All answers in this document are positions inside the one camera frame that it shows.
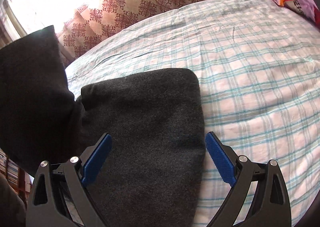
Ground plaid bed sheet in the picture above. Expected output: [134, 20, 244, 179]
[66, 0, 319, 224]

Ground red printed pillow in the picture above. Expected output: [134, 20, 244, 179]
[273, 0, 320, 28]

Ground wooden bookshelf with books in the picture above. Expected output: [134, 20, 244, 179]
[0, 150, 33, 207]

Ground dark grey pants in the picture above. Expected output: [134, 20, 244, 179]
[1, 26, 205, 226]

